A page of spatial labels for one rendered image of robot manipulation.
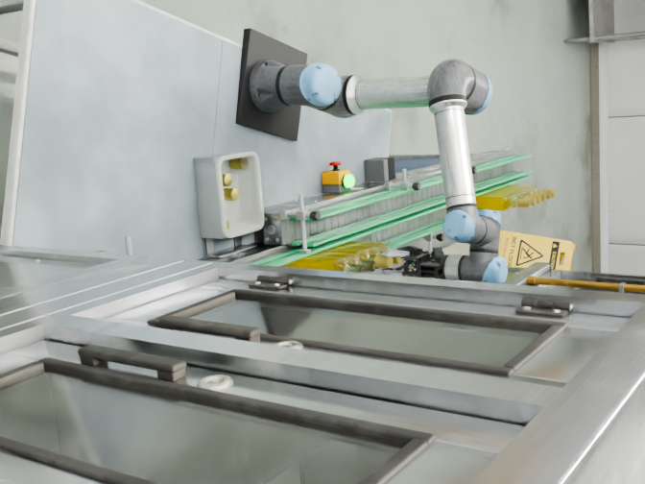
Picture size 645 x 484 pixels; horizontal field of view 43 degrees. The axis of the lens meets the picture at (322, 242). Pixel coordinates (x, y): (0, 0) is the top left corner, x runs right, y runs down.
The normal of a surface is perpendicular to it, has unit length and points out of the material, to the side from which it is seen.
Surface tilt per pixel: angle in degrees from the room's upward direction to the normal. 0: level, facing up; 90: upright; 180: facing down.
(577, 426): 90
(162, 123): 0
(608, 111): 90
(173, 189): 0
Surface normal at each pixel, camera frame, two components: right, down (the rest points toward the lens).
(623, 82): -0.56, 0.18
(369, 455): -0.07, -0.98
